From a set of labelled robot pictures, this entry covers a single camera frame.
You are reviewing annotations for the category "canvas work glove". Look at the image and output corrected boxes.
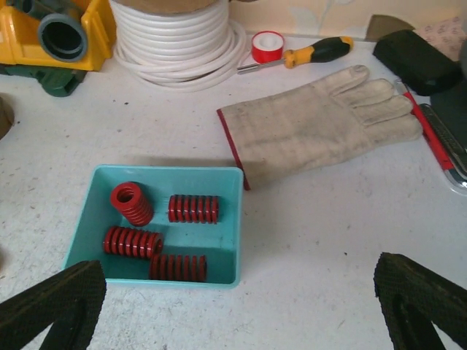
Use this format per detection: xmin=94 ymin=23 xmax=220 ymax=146
xmin=217 ymin=65 xmax=422 ymax=190

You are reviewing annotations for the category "red spring in tray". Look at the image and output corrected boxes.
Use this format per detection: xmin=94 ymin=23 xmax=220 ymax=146
xmin=102 ymin=226 xmax=163 ymax=260
xmin=149 ymin=254 xmax=207 ymax=283

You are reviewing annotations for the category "red large spring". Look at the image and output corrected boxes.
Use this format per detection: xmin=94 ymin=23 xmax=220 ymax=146
xmin=110 ymin=182 xmax=154 ymax=227
xmin=168 ymin=195 xmax=220 ymax=224

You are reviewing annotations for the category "grey pipe fitting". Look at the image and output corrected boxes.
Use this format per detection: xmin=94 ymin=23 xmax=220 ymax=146
xmin=6 ymin=0 xmax=88 ymax=62

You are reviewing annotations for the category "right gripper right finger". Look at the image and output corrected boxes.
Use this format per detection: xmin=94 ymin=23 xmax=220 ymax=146
xmin=374 ymin=252 xmax=466 ymax=349

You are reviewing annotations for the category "green pipe wrench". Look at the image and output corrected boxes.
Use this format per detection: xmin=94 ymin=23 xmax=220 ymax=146
xmin=1 ymin=63 xmax=88 ymax=98

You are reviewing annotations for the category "brown tape roll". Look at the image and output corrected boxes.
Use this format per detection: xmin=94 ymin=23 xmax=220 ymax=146
xmin=0 ymin=95 xmax=15 ymax=139

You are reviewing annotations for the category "white cable spool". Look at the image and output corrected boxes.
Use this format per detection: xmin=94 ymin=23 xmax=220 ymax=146
xmin=109 ymin=1 xmax=247 ymax=93

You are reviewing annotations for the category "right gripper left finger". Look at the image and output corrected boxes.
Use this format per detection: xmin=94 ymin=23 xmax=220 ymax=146
xmin=1 ymin=260 xmax=107 ymax=349

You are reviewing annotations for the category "yellow storage bin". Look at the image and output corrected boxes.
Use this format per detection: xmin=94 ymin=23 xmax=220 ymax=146
xmin=1 ymin=0 xmax=116 ymax=71

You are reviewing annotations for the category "teal plastic spring tray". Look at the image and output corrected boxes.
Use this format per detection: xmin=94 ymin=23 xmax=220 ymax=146
xmin=65 ymin=165 xmax=244 ymax=288

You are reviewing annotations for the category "yellow black screwdriver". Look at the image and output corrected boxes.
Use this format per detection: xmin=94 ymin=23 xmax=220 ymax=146
xmin=236 ymin=36 xmax=354 ymax=74

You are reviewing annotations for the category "black sanding block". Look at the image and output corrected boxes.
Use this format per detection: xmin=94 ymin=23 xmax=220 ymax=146
xmin=373 ymin=30 xmax=463 ymax=96

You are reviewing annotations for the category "red white tape roll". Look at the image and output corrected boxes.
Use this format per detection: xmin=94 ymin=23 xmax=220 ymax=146
xmin=251 ymin=31 xmax=285 ymax=63

